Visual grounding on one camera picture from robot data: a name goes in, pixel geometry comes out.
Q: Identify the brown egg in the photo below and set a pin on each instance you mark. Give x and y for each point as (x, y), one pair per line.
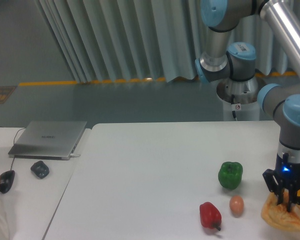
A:
(236, 205)

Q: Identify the red bell pepper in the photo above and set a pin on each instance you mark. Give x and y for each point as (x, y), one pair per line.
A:
(210, 216)

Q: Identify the black computer mouse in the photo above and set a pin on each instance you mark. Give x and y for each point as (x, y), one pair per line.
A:
(6, 181)

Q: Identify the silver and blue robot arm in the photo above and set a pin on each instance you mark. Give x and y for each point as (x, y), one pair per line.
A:
(282, 103)

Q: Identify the triangular golden bread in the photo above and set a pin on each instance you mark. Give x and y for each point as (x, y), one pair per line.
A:
(277, 216)

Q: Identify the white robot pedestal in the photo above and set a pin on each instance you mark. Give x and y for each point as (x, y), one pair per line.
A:
(239, 99)

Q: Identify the pale green pleated curtain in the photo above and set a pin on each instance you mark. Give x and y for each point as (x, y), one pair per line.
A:
(139, 39)

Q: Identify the silver closed laptop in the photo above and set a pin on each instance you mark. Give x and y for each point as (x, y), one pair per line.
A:
(48, 140)

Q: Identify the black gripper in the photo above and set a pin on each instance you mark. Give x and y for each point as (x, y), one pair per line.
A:
(286, 175)

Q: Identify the green bell pepper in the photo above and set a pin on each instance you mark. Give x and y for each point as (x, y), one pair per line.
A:
(230, 175)

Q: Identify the small dark grey controller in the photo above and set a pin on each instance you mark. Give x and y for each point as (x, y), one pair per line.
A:
(40, 169)

